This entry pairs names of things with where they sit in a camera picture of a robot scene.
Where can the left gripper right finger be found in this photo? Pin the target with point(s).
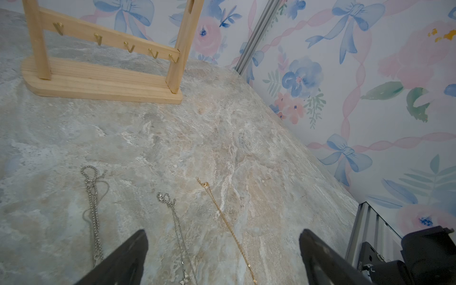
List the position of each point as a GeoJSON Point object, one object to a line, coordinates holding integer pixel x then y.
{"type": "Point", "coordinates": [324, 266]}

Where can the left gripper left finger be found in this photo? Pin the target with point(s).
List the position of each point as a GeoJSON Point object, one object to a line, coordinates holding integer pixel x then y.
{"type": "Point", "coordinates": [125, 266]}

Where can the wooden jewelry display stand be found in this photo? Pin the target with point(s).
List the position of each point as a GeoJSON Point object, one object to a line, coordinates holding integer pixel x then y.
{"type": "Point", "coordinates": [56, 77]}

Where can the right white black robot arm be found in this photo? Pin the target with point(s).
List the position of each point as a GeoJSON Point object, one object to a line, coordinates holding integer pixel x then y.
{"type": "Point", "coordinates": [429, 258]}

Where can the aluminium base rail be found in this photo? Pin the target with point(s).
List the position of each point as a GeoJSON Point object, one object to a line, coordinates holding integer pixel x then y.
{"type": "Point", "coordinates": [372, 240]}

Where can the right aluminium corner post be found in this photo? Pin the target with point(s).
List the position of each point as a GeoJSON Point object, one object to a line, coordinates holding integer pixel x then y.
{"type": "Point", "coordinates": [251, 56]}

